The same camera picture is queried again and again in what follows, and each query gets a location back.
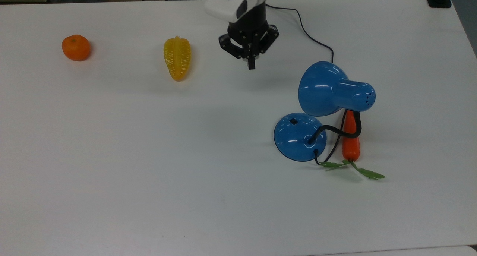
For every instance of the orange toy carrot green leaves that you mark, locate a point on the orange toy carrot green leaves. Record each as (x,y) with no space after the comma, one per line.
(351,144)

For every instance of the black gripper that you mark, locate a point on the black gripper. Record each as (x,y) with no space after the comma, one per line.
(249,28)

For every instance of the yellow toy starfruit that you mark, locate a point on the yellow toy starfruit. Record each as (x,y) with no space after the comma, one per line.
(177,58)

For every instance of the orange toy mandarin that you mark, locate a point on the orange toy mandarin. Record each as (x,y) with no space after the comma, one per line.
(76,47)

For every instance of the blue desk lamp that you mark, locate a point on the blue desk lamp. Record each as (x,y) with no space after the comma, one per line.
(328,88)

